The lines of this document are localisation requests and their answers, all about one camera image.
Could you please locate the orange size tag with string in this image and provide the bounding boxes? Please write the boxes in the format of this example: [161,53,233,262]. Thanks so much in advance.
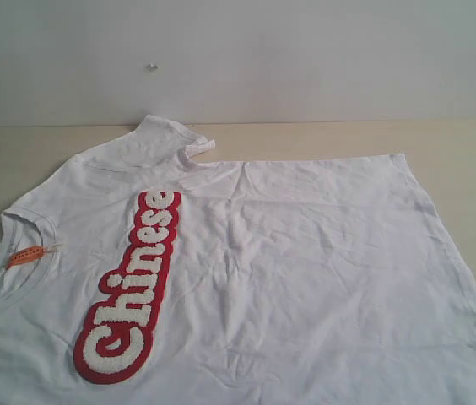
[5,243,64,270]

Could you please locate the white t-shirt red Chinese patch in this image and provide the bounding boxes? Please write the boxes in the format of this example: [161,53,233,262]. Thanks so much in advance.
[0,116,476,404]

